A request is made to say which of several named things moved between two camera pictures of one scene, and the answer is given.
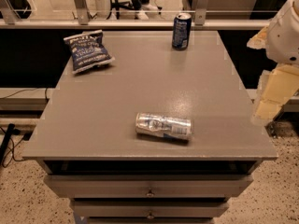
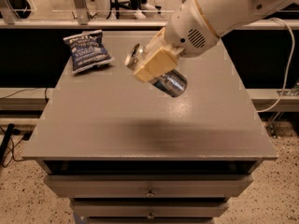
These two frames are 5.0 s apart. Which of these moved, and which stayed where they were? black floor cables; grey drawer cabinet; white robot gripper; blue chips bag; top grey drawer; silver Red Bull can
Moved: white robot gripper; silver Red Bull can
Stayed: blue chips bag; top grey drawer; grey drawer cabinet; black floor cables
